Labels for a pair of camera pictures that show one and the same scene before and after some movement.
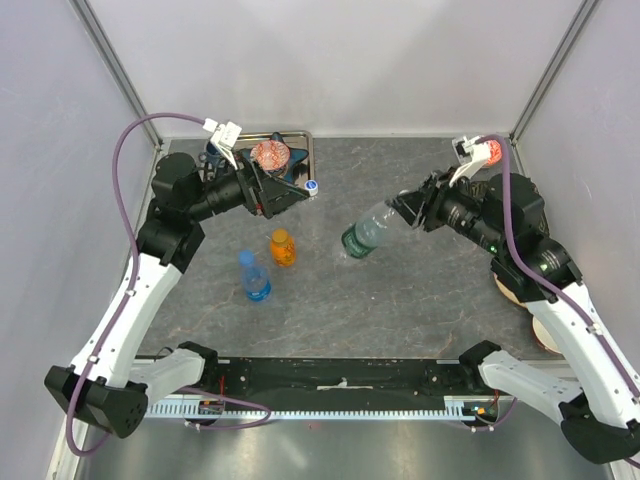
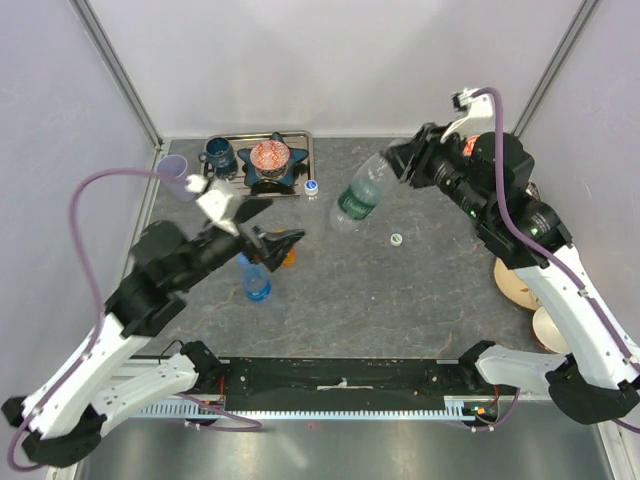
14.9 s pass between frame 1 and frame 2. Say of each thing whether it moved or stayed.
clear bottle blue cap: stayed
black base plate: stayed
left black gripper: moved
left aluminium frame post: stayed
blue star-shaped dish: stayed
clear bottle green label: moved
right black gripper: moved
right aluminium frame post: stayed
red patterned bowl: stayed
